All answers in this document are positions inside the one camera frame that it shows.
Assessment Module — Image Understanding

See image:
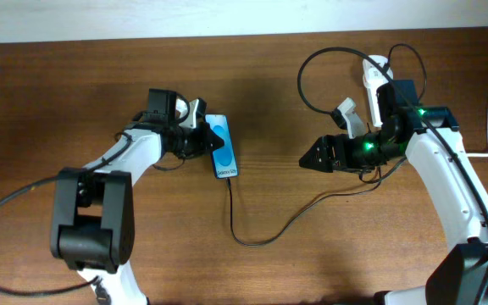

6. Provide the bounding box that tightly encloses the blue Galaxy smartphone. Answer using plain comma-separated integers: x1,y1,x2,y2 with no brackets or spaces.
205,114,238,179

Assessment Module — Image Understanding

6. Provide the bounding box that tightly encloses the black charger cable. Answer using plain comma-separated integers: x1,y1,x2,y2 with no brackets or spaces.
225,42,428,248

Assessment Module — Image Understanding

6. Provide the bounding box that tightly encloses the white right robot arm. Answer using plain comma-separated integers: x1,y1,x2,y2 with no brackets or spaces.
299,80,488,304

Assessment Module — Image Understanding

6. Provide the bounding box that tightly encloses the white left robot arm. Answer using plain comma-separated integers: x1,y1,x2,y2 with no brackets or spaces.
50,89,224,305

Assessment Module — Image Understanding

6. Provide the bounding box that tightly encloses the white power strip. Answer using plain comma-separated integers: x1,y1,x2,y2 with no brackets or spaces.
363,59,388,127

